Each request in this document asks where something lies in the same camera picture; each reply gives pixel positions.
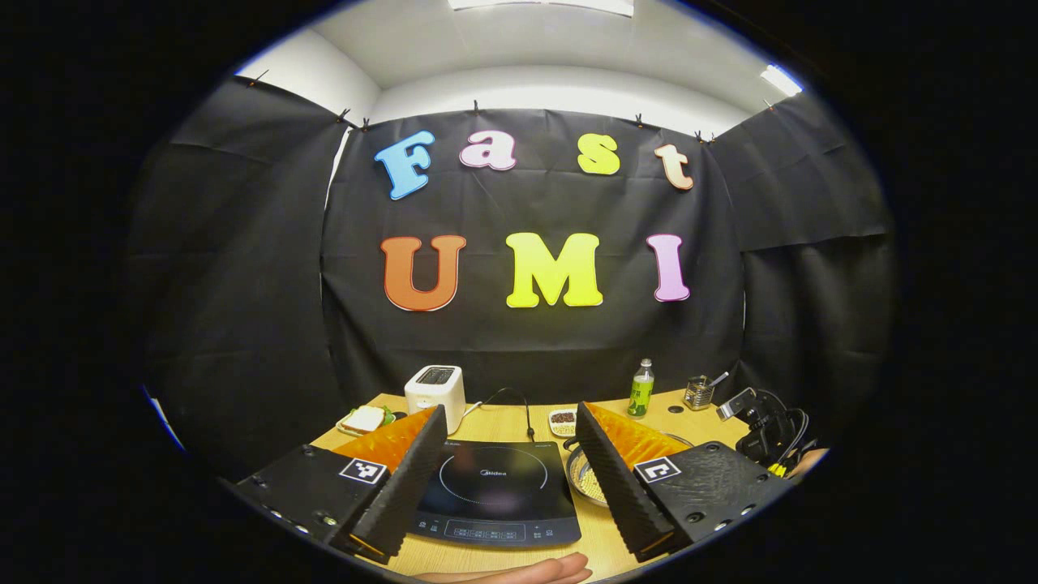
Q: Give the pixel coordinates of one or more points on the green label drink bottle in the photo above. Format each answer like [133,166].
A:
[641,393]

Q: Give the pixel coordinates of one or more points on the metal spoon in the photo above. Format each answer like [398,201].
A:
[718,379]

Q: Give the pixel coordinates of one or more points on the white toaster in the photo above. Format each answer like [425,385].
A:
[435,393]

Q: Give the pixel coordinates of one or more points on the black induction cooktop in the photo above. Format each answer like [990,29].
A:
[503,487]

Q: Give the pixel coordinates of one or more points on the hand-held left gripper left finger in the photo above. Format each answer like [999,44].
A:
[409,487]

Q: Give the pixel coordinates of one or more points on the sandwich on small plate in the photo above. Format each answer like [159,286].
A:
[365,419]

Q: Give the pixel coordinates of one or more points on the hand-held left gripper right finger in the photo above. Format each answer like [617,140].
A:
[612,478]

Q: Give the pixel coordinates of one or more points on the white divided dish of beans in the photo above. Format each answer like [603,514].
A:
[562,422]

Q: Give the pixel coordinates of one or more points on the ceiling light panel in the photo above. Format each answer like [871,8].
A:
[543,6]
[780,79]

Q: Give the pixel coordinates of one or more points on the row of backdrop clips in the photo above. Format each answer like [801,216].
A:
[476,107]

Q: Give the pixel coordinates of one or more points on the stainless steel pot with beans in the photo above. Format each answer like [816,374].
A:
[585,478]

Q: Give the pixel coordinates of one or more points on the black backdrop cloth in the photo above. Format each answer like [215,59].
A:
[527,341]

